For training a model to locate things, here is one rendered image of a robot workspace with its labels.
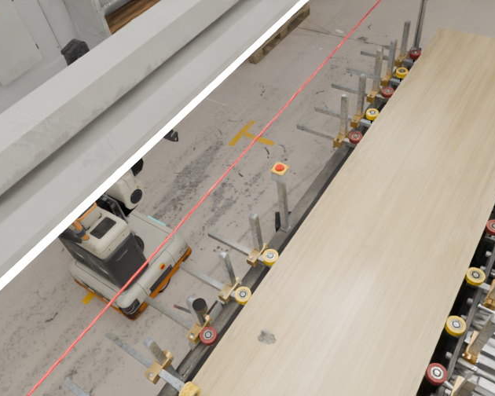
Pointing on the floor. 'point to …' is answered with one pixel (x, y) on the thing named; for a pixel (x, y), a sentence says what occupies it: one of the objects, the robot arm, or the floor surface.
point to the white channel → (98, 93)
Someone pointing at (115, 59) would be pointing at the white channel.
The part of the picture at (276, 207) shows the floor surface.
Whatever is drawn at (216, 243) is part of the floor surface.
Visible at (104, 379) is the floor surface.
